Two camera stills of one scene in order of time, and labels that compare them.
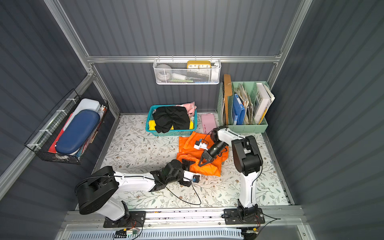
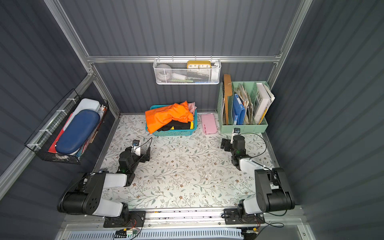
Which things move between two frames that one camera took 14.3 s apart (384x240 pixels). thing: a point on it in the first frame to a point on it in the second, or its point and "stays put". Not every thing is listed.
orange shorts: (187, 151) to (178, 111)
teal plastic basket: (175, 132) stays put
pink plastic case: (208, 122) stays put
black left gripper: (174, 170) to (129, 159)
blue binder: (238, 110) stays put
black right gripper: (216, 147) to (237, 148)
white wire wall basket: (187, 72) stays put
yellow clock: (199, 64) stays put
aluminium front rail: (188, 226) stays put
